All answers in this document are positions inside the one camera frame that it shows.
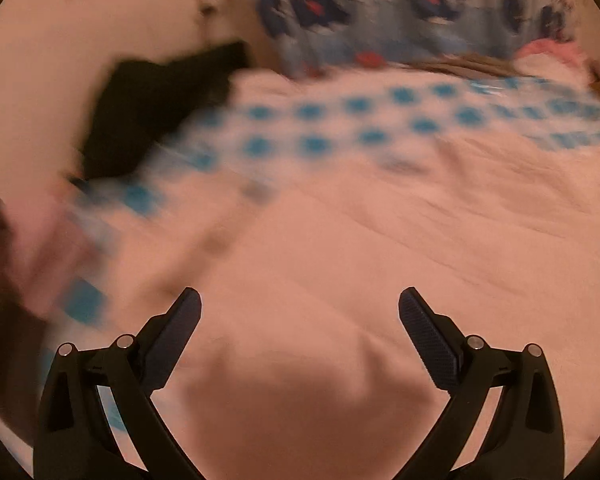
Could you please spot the whale print curtain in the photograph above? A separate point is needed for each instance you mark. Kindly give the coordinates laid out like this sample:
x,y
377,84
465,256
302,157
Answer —
x,y
311,35

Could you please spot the white quilted padded coat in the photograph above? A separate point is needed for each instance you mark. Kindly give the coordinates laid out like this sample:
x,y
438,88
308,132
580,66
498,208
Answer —
x,y
300,367

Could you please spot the pink garment by curtain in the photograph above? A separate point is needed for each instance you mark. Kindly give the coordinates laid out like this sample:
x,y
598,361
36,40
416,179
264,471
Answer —
x,y
559,61

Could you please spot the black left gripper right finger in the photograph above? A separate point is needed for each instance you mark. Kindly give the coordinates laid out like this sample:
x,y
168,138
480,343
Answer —
x,y
525,439

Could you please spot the blue white checkered storage bag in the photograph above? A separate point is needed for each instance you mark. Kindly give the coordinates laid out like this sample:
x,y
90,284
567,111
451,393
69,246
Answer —
x,y
276,132

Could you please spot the pink purple folded garment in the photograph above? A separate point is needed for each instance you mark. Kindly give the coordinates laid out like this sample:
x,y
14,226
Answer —
x,y
42,249

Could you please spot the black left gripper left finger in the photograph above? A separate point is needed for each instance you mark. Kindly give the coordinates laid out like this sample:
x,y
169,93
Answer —
x,y
74,439

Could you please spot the brown grey garment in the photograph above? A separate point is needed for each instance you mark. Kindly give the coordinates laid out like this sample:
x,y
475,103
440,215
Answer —
x,y
469,66

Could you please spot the black jacket pile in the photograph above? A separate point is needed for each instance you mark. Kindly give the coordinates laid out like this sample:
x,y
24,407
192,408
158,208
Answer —
x,y
143,103

